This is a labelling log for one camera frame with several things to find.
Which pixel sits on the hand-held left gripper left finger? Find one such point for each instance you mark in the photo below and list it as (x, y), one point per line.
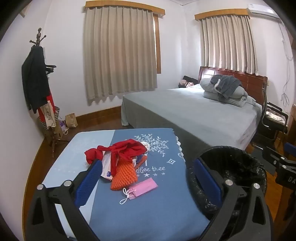
(89, 180)

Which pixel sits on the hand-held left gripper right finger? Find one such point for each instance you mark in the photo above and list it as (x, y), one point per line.
(207, 180)

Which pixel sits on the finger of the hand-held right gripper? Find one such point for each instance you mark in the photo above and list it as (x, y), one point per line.
(272, 157)
(291, 150)

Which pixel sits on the white paper packet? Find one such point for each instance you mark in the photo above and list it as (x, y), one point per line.
(107, 166)

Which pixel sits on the trash bin with black liner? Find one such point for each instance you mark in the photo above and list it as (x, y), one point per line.
(233, 162)

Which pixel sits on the red plastic bag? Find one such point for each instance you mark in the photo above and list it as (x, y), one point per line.
(124, 148)

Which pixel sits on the pink face mask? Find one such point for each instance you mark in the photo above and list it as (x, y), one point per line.
(143, 186)

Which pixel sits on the grey floor mat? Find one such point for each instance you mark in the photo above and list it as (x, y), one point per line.
(255, 155)

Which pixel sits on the black folding chair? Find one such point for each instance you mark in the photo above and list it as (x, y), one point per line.
(266, 127)

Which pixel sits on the patterned chair cushion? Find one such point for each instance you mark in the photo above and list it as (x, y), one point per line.
(275, 116)

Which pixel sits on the cardboard box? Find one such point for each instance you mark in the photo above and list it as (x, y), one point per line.
(56, 134)

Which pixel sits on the purple bag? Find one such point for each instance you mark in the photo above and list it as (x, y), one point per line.
(63, 126)

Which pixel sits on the brown paper bag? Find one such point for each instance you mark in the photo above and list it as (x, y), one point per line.
(71, 120)

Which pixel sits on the blue tree print tablecloth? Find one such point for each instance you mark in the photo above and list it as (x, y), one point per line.
(150, 208)

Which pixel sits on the striped bag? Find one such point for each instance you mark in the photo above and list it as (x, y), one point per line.
(57, 113)

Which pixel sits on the bed with grey sheet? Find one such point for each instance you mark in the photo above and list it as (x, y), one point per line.
(185, 109)

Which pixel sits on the cream tote bag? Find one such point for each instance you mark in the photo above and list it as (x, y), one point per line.
(48, 115)

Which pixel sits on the wooden headboard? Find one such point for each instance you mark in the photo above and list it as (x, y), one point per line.
(252, 82)

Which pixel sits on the dark grey garment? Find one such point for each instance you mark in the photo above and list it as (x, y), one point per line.
(227, 85)

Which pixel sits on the red garment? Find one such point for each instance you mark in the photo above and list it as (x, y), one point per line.
(51, 100)

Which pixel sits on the folded grey duvet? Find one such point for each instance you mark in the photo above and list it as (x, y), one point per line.
(208, 88)

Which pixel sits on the pink bundle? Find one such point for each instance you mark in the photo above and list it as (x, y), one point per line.
(183, 83)

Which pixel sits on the black bag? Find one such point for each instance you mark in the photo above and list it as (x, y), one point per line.
(190, 78)

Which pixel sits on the black coat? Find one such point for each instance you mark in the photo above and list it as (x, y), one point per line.
(34, 76)

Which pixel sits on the narrow beige curtain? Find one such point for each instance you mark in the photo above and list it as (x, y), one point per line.
(229, 44)

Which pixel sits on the wide beige curtain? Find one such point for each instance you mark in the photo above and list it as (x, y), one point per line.
(120, 53)

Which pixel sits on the white air conditioner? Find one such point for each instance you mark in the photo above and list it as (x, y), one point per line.
(263, 11)

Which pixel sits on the wooden curtain pelmet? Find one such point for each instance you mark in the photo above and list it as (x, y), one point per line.
(124, 6)
(222, 13)

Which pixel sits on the wooden coat rack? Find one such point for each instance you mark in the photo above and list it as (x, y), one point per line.
(38, 34)

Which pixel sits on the wooden window frame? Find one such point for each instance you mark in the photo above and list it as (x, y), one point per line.
(158, 46)

